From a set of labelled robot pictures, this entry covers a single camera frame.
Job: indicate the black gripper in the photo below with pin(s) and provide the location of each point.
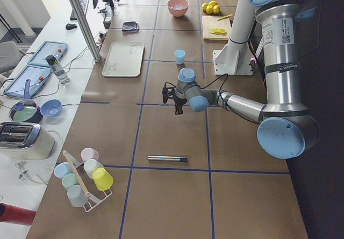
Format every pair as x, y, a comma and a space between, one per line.
178, 102

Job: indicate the metal muddler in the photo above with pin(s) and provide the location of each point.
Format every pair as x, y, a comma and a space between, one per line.
183, 159

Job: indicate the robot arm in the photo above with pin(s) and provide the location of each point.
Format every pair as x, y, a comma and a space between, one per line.
285, 128

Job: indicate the blue plastic cup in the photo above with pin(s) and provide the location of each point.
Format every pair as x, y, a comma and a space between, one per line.
179, 55

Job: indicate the pink cup on rack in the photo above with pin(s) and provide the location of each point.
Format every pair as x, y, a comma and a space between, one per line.
89, 153

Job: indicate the yellow cup on rack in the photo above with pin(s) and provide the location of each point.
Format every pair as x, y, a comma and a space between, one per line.
102, 179

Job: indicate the pile of ice cubes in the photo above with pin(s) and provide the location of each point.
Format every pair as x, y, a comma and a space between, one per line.
177, 7

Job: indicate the white cup on rack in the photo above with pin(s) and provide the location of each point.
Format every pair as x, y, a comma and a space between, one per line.
90, 166

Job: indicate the blue cup on rack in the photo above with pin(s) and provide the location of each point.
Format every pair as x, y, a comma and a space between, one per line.
62, 169

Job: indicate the green cup on rack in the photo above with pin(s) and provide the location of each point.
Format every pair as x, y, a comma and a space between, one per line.
69, 180

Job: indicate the grey cup on rack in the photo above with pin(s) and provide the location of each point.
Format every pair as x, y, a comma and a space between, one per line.
76, 196

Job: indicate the cream bear tray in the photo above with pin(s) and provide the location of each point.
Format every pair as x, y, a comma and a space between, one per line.
124, 59

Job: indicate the lemon slices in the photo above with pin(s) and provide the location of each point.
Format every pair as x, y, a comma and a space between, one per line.
221, 31

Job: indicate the grey folded cloth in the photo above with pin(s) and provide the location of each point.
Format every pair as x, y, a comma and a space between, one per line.
130, 26

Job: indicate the yellow plastic knife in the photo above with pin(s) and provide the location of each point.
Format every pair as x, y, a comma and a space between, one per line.
224, 17

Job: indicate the pink bowl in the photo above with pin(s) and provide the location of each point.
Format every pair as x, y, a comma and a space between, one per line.
176, 13

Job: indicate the clear water bottle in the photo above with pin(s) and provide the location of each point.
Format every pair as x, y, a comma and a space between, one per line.
57, 69

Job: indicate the blue bowl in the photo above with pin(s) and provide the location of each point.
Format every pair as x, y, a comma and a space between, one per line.
51, 108

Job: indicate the blue teach pendant far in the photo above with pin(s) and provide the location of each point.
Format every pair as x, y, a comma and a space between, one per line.
55, 48

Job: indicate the black computer mouse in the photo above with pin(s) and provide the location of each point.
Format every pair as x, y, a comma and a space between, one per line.
70, 26

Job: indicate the cream toaster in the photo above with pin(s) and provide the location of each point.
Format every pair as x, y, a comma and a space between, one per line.
25, 141

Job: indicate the red bottle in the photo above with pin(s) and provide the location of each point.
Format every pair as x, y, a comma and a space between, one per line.
17, 215

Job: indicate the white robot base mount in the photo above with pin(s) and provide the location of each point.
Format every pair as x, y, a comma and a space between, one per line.
239, 64

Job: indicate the aluminium frame post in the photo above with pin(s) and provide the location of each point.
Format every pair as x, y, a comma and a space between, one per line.
86, 31

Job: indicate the white wire cup rack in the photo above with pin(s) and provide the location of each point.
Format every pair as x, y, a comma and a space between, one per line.
93, 200

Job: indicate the saucepan with blue handle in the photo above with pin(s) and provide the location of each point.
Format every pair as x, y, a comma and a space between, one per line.
26, 110

